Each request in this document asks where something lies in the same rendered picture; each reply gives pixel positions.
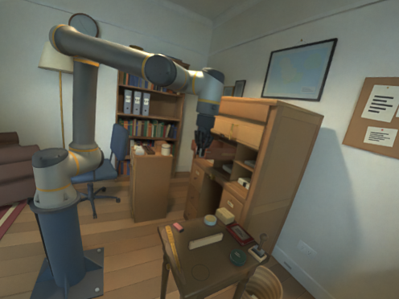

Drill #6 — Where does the green round tin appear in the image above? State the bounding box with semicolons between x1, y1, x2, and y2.
228;249;248;268

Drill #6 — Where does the small wooden cabinet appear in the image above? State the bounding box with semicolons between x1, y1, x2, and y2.
129;145;175;224

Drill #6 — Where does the cream box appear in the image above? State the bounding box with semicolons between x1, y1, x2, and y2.
215;207;236;225

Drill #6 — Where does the blue grey binder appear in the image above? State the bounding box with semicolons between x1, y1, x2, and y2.
141;92;152;117
133;90;143;116
123;88;134;115

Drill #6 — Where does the red stamp pad tray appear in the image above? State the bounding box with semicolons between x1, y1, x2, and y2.
224;222;257;246

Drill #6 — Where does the blue office chair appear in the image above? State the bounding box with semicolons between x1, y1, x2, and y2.
70;122;130;219

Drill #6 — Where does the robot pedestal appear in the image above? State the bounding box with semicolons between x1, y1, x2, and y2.
26;195;105;299

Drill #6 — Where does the reddish brown pigeonhole drawer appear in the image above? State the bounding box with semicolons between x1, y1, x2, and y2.
191;137;238;161

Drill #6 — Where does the wooden slatted tambour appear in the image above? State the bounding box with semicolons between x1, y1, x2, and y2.
211;113;270;151

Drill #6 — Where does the cream shade floor lamp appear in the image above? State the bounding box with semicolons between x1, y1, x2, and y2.
37;41;76;150

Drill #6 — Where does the long white box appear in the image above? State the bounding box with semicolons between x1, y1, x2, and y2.
187;231;224;251

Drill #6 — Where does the cork notice board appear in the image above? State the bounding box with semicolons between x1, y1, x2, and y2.
341;76;399;160

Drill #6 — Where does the labelled wooden desk drawer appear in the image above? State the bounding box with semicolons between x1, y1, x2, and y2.
219;189;245;216

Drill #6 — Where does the wicker waste basket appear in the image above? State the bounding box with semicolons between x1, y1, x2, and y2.
242;264;285;299

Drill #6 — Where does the yellow ruler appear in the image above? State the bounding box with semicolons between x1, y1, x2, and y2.
163;224;182;269

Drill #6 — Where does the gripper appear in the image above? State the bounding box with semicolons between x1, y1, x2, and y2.
193;113;216;158

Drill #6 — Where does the dark wooden side table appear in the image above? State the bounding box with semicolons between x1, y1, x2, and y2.
157;214;269;299

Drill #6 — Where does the red striped rug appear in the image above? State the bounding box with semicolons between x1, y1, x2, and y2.
0;199;30;241

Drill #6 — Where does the wooden roll-top desk body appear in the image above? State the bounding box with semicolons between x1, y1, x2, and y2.
183;95;326;260

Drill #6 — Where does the wooden bookshelf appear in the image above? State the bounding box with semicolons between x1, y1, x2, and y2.
115;46;191;179

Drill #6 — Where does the brown sofa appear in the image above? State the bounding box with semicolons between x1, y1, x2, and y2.
0;130;42;208

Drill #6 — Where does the wooden handled rubber stamp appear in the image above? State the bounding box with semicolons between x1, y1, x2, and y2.
248;232;269;262

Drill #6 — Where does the brown round wall clock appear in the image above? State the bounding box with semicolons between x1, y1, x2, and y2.
68;12;101;39

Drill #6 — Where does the black framed map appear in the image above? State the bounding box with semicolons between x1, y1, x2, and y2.
261;37;339;103

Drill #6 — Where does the white wall outlet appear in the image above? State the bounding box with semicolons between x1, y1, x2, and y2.
297;239;314;256

